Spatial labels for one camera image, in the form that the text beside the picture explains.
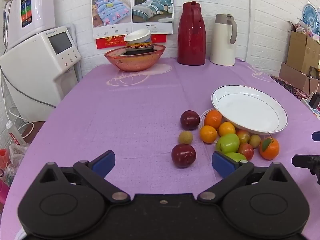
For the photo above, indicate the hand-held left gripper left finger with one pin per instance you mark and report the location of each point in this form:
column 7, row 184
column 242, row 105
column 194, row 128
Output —
column 103, row 162

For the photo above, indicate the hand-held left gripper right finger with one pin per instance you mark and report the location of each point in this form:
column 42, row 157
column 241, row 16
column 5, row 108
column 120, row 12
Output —
column 222, row 163

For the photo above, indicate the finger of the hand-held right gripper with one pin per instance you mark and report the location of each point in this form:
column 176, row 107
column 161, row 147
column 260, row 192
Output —
column 306, row 162
column 316, row 136

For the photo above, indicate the green apple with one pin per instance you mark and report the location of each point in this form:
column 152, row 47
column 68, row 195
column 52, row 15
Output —
column 227, row 143
column 236, row 157

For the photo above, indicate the tangerine with green leaf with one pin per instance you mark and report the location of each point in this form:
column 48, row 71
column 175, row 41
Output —
column 270, row 150

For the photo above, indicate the small brownish green fruit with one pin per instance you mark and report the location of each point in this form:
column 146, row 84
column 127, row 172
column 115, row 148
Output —
column 185, row 138
column 255, row 140

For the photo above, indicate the small white plate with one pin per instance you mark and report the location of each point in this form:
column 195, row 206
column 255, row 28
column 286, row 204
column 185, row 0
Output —
column 202, row 117

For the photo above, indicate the large white plate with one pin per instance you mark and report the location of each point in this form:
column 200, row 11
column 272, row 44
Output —
column 250, row 107

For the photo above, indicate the white power strip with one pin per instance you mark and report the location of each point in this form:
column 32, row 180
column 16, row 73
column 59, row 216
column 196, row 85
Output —
column 308, row 106

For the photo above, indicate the black box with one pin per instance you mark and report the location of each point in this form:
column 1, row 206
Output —
column 314, row 100

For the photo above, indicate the dark red plum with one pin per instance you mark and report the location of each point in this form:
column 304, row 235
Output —
column 183, row 155
column 190, row 120

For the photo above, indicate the orange with stem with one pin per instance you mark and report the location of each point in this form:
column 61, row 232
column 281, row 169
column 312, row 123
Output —
column 212, row 120

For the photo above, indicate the dark patterned blanket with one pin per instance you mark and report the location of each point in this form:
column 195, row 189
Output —
column 290, row 87

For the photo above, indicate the purple tablecloth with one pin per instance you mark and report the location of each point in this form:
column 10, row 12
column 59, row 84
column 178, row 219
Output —
column 125, row 105

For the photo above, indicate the flat cardboard box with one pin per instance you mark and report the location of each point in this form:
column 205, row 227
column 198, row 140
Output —
column 292, row 77

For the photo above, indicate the black lamp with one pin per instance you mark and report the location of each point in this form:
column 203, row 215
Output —
column 314, row 72

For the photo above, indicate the tall cardboard box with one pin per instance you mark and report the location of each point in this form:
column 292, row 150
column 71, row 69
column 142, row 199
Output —
column 302, row 51

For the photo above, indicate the clear plastic bag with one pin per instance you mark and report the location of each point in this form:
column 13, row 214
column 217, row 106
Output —
column 17, row 157

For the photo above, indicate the plastic bottle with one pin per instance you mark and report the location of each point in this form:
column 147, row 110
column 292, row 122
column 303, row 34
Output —
column 13, row 133

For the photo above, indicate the red container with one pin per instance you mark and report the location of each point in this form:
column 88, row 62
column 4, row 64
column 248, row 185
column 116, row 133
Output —
column 4, row 160

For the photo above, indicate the orange glass bowl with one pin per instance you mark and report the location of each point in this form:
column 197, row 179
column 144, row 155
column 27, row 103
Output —
column 135, row 63

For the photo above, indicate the white appliance with screen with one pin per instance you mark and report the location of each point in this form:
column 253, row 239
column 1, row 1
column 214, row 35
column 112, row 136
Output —
column 30, row 75

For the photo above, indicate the white thermos jug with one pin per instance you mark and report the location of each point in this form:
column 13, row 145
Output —
column 221, row 47

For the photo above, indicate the dark bowl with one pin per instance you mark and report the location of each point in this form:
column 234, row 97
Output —
column 140, row 52

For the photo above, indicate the blue decorative plate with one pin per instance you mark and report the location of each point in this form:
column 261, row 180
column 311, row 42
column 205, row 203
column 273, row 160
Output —
column 311, row 18

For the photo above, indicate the patterned bowl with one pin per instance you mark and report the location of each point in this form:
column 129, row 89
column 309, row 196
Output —
column 138, row 45

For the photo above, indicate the red thermos jug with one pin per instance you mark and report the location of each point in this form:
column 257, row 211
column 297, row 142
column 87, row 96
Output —
column 191, row 42

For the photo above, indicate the white bowl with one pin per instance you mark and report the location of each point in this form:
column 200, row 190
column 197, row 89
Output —
column 137, row 36

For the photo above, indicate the red wall poster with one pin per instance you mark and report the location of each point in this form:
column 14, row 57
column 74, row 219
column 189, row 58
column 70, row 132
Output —
column 107, row 43

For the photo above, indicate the white wall conduit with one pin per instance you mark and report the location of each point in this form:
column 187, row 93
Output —
column 248, row 17

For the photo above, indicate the bedding wall poster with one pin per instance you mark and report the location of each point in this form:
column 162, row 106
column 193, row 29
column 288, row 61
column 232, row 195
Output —
column 112, row 5

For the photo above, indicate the white wall water purifier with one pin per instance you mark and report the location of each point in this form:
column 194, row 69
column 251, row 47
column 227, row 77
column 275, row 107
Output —
column 42, row 10

